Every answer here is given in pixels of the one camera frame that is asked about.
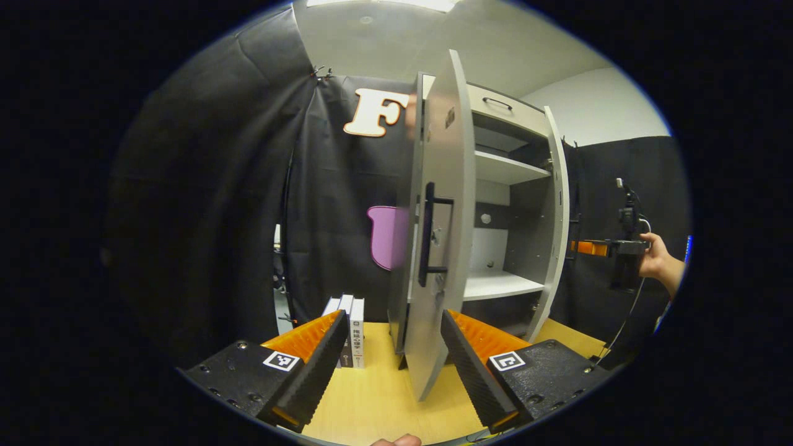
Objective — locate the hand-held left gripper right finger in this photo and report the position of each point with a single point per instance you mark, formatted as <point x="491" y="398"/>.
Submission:
<point x="474" y="371"/>

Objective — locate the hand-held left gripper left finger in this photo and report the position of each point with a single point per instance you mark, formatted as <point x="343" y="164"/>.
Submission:
<point x="316" y="371"/>

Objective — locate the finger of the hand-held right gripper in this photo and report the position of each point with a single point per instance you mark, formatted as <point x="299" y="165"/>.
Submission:
<point x="591" y="248"/>

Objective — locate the white grey cabinet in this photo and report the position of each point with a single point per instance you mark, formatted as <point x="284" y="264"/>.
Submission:
<point x="502" y="285"/>

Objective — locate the white cabinet door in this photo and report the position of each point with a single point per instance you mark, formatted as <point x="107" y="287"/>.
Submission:
<point x="449" y="155"/>
<point x="562" y="235"/>

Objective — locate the ceiling light panel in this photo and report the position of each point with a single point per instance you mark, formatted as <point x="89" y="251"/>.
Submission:
<point x="384" y="3"/>

